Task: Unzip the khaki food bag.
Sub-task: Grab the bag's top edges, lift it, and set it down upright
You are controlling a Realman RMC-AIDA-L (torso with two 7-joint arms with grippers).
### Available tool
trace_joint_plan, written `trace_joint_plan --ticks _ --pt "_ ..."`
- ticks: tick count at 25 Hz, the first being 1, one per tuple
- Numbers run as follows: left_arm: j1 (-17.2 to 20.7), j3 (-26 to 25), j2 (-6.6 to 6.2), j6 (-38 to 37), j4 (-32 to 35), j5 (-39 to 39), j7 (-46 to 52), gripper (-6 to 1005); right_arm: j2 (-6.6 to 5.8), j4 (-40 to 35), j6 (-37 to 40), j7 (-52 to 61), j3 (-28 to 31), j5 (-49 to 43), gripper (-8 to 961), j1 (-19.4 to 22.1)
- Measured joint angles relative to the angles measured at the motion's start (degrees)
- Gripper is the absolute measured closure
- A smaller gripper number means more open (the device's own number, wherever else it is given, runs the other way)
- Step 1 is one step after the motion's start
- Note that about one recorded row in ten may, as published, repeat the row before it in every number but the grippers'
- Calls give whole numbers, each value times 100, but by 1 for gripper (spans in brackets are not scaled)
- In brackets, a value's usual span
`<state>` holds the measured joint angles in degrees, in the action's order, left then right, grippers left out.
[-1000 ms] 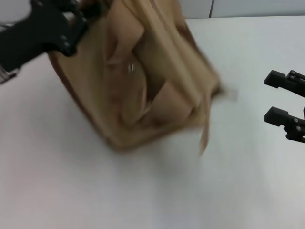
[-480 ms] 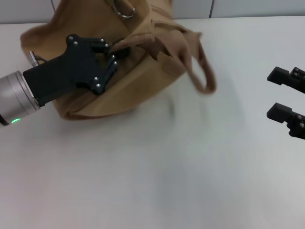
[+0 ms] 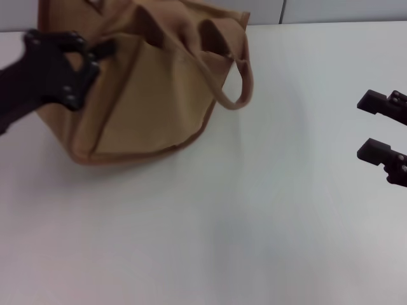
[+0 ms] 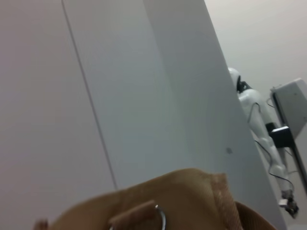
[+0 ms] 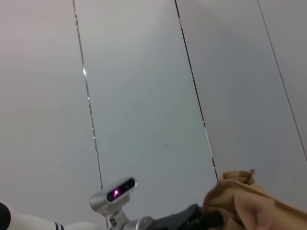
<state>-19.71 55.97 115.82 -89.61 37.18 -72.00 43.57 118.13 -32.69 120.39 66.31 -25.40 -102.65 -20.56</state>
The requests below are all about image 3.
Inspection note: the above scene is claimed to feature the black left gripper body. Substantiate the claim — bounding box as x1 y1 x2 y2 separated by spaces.
0 30 88 136

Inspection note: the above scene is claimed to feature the khaki canvas food bag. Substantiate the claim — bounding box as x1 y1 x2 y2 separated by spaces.
36 0 255 166

